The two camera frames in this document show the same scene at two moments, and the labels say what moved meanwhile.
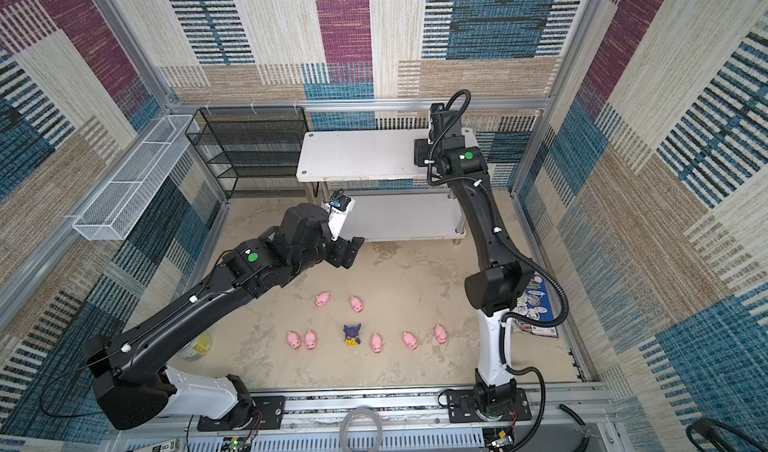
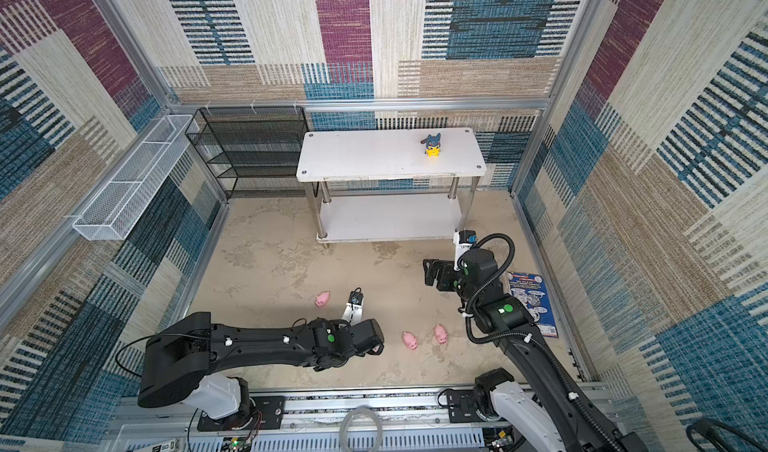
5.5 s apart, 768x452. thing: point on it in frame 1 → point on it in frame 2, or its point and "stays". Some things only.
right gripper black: [421, 149] → [446, 270]
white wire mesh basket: [118, 204] stays
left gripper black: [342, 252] → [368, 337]
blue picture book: [536, 303] stays
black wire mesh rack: [257, 147] stays
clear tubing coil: [345, 419] stays
